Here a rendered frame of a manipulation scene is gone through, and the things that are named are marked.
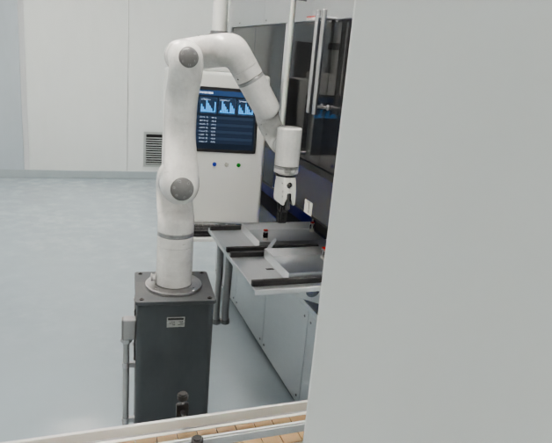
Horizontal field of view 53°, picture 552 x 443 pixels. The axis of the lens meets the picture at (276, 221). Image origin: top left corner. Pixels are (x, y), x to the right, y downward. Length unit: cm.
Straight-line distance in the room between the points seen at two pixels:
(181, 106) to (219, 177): 108
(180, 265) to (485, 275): 166
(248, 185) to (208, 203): 22
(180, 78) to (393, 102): 143
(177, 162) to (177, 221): 20
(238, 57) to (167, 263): 69
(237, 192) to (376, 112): 253
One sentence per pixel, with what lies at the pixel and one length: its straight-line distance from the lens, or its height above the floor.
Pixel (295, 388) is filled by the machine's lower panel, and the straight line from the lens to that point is 273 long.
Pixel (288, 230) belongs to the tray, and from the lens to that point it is 255.
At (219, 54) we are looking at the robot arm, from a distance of 178.
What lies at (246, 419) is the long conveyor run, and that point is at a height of 93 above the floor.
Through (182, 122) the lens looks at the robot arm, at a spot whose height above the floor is 142.
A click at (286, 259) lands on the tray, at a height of 88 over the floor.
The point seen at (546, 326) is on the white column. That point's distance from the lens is 21.
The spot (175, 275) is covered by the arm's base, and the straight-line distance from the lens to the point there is 187.
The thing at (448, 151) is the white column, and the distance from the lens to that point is 25.
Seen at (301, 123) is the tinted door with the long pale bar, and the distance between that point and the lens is 255.
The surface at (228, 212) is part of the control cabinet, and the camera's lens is 283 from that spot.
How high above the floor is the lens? 163
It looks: 16 degrees down
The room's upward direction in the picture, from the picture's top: 5 degrees clockwise
